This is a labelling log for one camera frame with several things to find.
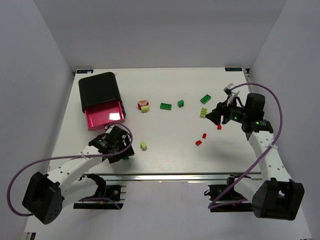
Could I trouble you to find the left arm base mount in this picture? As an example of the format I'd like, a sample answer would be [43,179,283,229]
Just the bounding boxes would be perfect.
[73,173,127,210]

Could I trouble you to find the light green 2x3 lego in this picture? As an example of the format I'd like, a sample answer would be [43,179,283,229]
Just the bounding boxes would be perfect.
[199,108,208,118]

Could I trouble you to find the black drawer cabinet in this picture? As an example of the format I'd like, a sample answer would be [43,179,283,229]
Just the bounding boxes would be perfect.
[78,72,126,119]

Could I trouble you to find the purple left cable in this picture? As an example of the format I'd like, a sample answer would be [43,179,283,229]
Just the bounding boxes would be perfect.
[6,122,134,217]

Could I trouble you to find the red curved lego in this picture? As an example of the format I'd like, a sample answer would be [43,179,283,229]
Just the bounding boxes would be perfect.
[195,140,202,146]

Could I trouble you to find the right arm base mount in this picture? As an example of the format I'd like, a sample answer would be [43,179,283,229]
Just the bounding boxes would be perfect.
[204,174,253,213]

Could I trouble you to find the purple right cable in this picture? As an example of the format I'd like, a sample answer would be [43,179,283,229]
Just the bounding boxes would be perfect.
[207,82,283,210]

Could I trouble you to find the dark green long lego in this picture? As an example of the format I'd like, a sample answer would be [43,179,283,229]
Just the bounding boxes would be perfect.
[200,94,212,105]

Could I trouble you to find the purple cable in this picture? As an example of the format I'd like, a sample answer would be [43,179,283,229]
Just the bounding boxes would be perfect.
[207,82,283,210]
[6,122,134,217]

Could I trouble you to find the dark green 2x4 lego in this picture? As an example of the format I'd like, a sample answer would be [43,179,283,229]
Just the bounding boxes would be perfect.
[160,103,172,111]

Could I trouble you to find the aluminium table rail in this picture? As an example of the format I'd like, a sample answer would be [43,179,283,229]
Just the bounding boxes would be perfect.
[94,172,283,183]

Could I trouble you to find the dark green small lego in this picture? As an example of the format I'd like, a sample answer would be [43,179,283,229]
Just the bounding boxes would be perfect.
[177,100,185,108]

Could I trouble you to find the light green small lego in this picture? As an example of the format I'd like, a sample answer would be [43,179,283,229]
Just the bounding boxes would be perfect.
[140,141,148,151]

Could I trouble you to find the light green curved lego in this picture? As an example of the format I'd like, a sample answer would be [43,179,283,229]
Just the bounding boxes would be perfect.
[141,105,150,113]

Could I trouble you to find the pink top drawer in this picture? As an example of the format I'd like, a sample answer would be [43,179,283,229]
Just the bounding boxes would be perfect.
[84,100,125,131]

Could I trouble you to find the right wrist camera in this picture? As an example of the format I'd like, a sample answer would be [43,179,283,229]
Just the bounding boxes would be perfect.
[223,83,240,106]

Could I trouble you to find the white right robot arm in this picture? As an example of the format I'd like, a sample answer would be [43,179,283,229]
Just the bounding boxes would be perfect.
[205,93,305,221]

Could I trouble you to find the red flower printed lego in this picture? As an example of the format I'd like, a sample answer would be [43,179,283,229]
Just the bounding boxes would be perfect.
[137,100,149,110]

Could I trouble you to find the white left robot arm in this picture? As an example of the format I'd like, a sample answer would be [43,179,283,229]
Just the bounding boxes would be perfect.
[22,123,135,225]

